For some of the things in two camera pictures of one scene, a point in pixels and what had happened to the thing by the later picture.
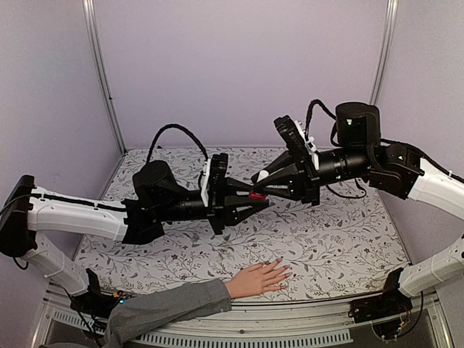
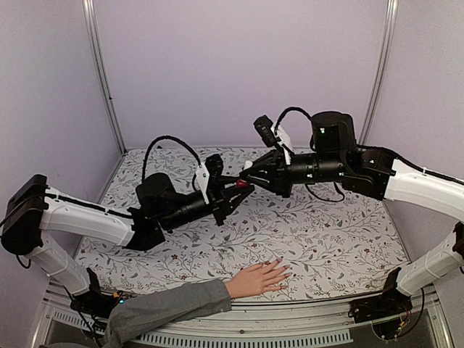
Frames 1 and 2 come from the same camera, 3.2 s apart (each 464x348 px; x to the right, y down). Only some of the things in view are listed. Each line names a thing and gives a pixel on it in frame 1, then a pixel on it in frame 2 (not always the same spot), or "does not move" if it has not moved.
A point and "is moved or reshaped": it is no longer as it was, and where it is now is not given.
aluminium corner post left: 90,13 does not move
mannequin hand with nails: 258,280 does not move
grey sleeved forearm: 137,317 does not move
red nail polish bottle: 253,195 is moved or reshaped
